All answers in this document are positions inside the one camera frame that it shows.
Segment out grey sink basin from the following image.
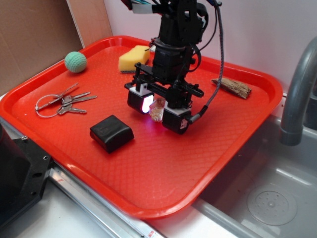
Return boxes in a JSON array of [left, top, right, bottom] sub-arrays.
[[194, 117, 317, 238]]

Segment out brown cardboard panel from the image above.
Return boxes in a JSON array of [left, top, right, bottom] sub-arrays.
[[0, 0, 112, 95]]

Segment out grey braided cable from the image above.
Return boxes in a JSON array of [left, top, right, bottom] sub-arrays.
[[186, 0, 225, 124]]

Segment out brown wood piece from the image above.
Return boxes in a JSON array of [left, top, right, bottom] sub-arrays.
[[219, 78, 252, 99]]

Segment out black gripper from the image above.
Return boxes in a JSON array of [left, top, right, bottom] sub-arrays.
[[124, 42, 204, 134]]

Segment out black rectangular block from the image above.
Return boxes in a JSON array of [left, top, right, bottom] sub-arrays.
[[90, 115, 134, 153]]

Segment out yellow sponge with dark pad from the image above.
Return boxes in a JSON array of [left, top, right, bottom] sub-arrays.
[[118, 45, 150, 72]]

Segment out grey faucet spout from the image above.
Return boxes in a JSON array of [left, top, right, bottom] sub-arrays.
[[279, 38, 317, 146]]

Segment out green dimpled ball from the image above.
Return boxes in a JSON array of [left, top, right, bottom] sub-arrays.
[[64, 52, 87, 73]]

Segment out silver keys on ring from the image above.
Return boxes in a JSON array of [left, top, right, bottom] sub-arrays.
[[35, 83, 97, 119]]

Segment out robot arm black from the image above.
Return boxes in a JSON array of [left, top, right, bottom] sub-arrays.
[[123, 0, 209, 134]]

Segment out red plastic tray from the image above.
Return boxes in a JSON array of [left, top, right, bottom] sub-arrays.
[[0, 36, 283, 220]]

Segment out brown spiral seashell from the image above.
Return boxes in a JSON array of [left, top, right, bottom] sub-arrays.
[[149, 98, 165, 122]]

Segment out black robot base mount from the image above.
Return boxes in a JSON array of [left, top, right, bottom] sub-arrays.
[[0, 126, 52, 229]]

